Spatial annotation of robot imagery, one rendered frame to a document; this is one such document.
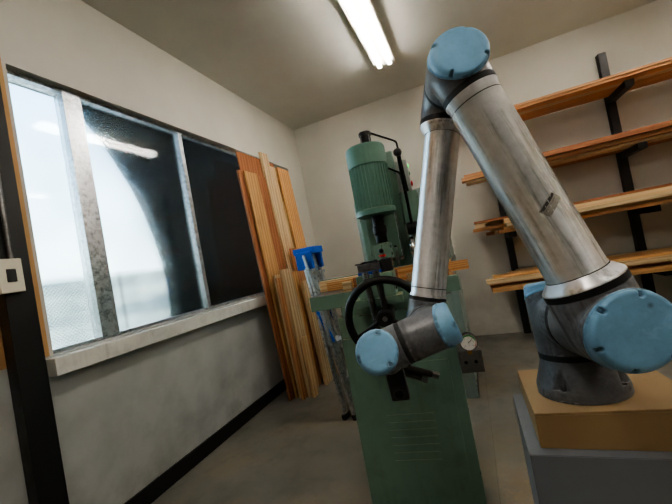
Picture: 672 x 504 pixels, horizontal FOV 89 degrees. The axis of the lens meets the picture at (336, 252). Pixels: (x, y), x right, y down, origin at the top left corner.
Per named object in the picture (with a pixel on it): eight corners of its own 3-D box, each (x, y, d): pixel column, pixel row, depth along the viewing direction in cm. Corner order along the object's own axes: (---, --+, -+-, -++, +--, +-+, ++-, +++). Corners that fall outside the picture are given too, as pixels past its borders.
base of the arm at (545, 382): (605, 372, 89) (595, 334, 90) (656, 399, 70) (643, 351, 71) (527, 381, 92) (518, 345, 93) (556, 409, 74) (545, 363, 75)
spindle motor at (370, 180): (354, 218, 145) (340, 147, 145) (361, 221, 162) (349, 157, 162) (395, 210, 140) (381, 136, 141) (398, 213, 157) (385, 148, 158)
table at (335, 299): (303, 317, 133) (300, 302, 133) (324, 303, 162) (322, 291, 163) (464, 293, 118) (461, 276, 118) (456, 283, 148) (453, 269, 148)
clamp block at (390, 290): (358, 300, 127) (354, 277, 128) (364, 295, 140) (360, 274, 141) (397, 294, 124) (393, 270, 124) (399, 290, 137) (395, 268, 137)
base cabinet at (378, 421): (372, 514, 137) (339, 340, 139) (386, 435, 193) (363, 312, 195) (490, 514, 126) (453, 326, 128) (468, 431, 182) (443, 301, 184)
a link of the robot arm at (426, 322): (441, 296, 78) (392, 318, 80) (449, 301, 67) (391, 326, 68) (460, 334, 77) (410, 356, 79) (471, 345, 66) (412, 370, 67)
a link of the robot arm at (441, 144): (422, 88, 94) (400, 333, 91) (426, 60, 82) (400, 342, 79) (466, 88, 92) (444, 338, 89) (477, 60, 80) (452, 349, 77)
